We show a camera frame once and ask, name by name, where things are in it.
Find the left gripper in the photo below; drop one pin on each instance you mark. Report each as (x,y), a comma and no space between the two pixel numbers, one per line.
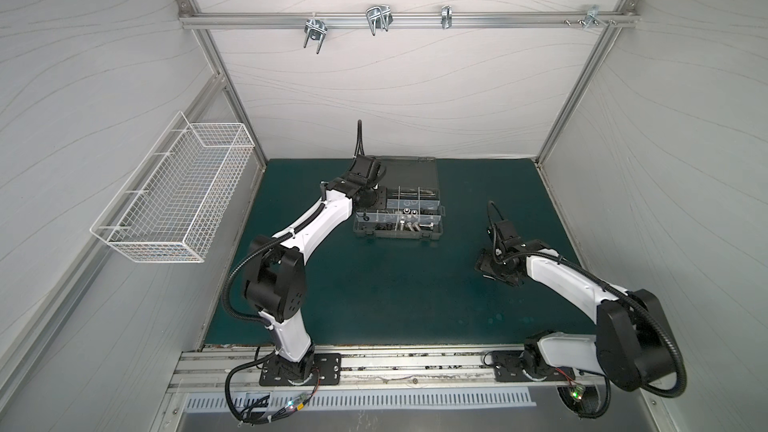
(380,202)

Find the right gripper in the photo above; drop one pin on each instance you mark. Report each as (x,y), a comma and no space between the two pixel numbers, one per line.
(495,267)

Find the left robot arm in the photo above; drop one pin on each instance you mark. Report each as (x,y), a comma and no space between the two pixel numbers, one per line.
(269,285)

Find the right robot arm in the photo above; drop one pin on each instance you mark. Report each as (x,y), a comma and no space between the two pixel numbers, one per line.
(633,346)

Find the grey compartment organizer box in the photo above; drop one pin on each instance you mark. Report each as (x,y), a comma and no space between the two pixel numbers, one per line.
(408,192)

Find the green table mat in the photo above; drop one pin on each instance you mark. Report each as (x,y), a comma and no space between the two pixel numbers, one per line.
(373,291)

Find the metal u-bolt clamp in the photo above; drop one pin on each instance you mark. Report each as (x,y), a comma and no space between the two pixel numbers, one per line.
(315,31)
(379,18)

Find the white vent strip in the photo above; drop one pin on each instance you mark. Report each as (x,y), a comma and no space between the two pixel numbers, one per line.
(332,399)

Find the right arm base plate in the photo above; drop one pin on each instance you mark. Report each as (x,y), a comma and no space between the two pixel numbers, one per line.
(518,366)

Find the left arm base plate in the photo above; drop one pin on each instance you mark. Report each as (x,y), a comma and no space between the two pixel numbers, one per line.
(315,368)

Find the small metal bracket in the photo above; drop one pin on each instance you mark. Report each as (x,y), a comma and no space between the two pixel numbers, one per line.
(446,17)

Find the white wire basket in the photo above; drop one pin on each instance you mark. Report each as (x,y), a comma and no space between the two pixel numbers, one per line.
(170,207)

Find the aluminium crossbar rail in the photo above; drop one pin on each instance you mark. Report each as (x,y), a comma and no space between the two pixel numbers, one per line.
(401,20)

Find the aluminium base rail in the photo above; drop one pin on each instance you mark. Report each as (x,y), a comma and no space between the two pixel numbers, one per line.
(360,368)

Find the right metal rail clamp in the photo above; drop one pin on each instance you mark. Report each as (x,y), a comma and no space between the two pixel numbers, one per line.
(591,19)

